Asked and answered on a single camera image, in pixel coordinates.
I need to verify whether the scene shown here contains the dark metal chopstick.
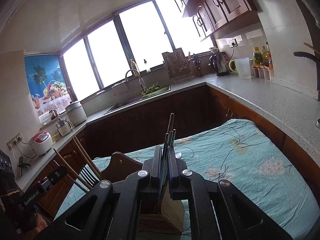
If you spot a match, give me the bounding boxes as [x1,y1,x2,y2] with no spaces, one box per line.
[159,133,170,203]

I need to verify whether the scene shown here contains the dish soap bottle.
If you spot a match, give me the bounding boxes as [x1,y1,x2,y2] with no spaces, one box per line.
[130,59,140,77]

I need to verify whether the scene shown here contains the steel fork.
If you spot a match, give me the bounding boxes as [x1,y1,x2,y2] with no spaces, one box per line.
[67,165,99,192]

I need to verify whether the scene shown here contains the spice jar rack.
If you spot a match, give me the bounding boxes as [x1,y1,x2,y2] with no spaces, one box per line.
[252,65,274,80]

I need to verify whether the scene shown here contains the white red rice cooker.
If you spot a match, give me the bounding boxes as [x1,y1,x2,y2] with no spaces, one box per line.
[28,131,53,156]

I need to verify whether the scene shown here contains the fruit poster blind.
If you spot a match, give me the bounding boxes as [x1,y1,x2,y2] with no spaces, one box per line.
[24,54,72,116]

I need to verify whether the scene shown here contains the steel spoon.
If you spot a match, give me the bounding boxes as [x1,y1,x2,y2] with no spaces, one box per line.
[175,152,182,159]

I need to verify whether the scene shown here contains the wooden utensil holder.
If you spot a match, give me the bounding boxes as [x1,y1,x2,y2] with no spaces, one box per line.
[101,152,184,235]

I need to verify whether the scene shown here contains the yellow oil bottle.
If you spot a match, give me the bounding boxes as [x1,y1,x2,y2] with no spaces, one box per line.
[253,47,263,65]

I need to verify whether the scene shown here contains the kitchen faucet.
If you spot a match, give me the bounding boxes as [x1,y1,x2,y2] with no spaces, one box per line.
[125,69,146,92]

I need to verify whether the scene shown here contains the green vegetable basket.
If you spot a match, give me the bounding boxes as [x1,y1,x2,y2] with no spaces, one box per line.
[142,83,170,99]

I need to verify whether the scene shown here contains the small black tripod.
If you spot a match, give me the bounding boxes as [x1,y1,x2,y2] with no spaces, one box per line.
[17,156,30,176]

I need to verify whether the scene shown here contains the teal floral tablecloth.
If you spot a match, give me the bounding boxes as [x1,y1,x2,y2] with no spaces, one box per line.
[55,118,313,240]

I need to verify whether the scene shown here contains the person's left hand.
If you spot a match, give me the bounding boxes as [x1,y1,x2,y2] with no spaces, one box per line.
[23,213,47,240]

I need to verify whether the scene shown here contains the white plastic jug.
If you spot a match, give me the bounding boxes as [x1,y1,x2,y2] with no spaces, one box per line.
[228,57,251,79]

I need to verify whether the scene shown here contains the upper wooden cabinets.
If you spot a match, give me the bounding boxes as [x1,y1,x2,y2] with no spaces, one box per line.
[174,0,260,40]

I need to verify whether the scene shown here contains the white electric pot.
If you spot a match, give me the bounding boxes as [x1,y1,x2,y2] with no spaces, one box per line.
[66,101,87,126]

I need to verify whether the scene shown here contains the wall power socket left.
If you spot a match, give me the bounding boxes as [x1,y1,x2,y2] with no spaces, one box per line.
[7,133,23,150]

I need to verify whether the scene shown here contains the knife block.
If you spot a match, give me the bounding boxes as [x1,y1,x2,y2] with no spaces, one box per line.
[193,54,203,77]

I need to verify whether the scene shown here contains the steel electric kettle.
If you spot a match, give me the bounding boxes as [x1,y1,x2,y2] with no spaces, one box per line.
[209,53,231,76]

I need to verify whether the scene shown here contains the dish rack with boards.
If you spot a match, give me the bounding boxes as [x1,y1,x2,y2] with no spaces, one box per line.
[162,48,195,80]

